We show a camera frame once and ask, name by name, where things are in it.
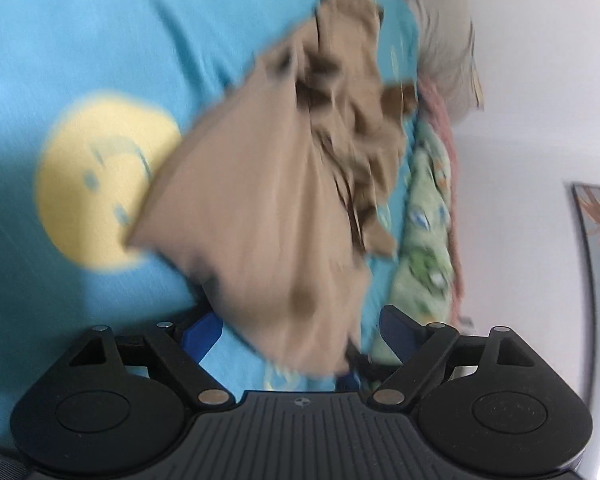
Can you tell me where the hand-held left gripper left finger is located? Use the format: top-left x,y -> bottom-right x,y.
68,309 -> 236,407

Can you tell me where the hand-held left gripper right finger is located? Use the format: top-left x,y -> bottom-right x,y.
371,304 -> 530,408

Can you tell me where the tan garment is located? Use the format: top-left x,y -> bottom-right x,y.
124,0 -> 420,378

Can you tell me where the green printed blanket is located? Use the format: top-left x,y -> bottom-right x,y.
367,125 -> 461,361

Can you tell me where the pink cloth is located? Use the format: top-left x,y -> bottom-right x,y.
417,72 -> 468,323

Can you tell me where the grey pillow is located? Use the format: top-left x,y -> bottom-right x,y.
396,0 -> 486,131

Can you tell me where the wall poster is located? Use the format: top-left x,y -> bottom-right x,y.
570,182 -> 600,276

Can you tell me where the blue smiley print bedsheet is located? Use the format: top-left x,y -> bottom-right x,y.
0,0 -> 421,448

